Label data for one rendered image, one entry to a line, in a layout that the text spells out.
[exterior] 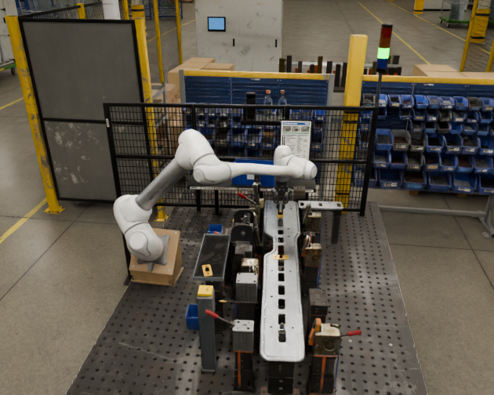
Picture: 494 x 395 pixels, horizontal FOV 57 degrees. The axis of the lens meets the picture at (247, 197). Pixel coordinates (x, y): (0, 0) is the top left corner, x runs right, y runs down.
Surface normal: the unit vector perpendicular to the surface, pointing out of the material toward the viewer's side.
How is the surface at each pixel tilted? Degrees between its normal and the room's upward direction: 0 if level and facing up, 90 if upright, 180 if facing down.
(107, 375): 0
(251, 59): 90
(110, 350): 0
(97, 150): 89
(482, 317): 0
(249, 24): 90
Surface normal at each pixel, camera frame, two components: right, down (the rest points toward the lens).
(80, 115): -0.15, 0.48
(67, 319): 0.00, -0.89
